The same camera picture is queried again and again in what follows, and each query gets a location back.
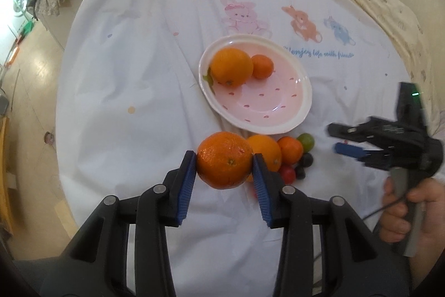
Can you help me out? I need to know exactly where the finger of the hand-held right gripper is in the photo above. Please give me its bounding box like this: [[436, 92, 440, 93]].
[[328, 116, 404, 144], [334, 142, 394, 169]]

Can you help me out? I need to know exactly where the pink strawberry print plate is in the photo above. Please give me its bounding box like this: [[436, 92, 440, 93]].
[[198, 34, 312, 135]]

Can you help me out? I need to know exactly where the small mandarin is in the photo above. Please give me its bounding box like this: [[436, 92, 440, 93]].
[[251, 54, 275, 79], [277, 136, 304, 165]]

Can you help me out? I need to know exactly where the black cable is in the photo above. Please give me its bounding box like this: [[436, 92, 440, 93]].
[[361, 194, 407, 221]]

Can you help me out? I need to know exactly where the cream patterned blanket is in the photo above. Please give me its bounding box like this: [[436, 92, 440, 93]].
[[306, 0, 445, 144]]

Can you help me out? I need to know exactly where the white animal print bed sheet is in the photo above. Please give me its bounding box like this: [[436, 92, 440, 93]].
[[56, 0, 439, 297]]

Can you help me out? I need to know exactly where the person's right hand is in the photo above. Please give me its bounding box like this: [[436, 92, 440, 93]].
[[378, 176, 445, 257]]

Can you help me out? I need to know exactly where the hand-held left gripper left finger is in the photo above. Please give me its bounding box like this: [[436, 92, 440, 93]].
[[64, 150, 197, 297]]

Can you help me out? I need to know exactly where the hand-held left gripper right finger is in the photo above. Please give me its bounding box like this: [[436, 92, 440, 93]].
[[252, 154, 390, 297]]

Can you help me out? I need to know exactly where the medium orange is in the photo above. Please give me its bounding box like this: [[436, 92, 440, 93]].
[[247, 134, 282, 173]]

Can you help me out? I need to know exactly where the large orange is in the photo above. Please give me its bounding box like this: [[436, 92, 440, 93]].
[[211, 47, 254, 88], [196, 132, 254, 190]]

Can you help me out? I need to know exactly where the green cherry tomato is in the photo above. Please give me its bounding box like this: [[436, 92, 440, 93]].
[[296, 133, 315, 151]]

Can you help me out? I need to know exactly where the red cherry tomato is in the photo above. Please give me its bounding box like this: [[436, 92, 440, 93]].
[[279, 165, 297, 184]]

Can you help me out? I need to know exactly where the white washing machine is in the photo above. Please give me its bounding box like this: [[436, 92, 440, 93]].
[[10, 0, 29, 18]]

